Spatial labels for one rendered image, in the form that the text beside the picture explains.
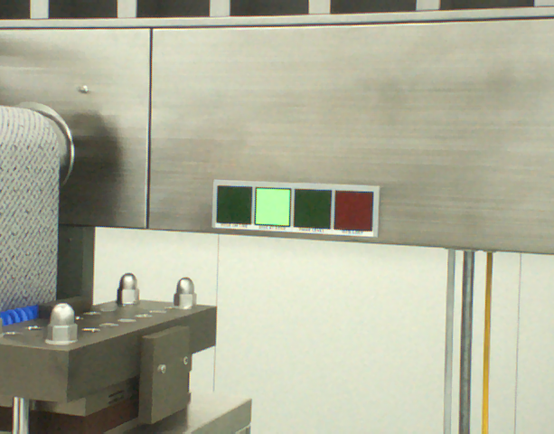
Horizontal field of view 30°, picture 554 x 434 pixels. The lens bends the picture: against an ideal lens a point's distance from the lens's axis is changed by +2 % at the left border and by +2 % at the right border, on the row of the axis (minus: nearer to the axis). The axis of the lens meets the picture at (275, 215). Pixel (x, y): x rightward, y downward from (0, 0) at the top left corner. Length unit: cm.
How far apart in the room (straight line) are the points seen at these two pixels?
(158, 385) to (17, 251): 27
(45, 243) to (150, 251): 272
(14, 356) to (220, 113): 48
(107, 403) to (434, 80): 59
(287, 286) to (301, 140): 254
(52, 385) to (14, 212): 31
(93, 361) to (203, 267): 287
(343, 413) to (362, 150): 262
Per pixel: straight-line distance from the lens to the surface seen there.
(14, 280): 141
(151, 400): 132
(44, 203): 146
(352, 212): 139
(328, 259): 387
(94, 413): 126
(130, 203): 153
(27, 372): 120
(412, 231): 137
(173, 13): 160
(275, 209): 142
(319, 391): 396
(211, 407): 145
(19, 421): 125
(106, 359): 124
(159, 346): 132
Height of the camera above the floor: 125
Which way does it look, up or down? 3 degrees down
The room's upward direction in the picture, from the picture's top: 2 degrees clockwise
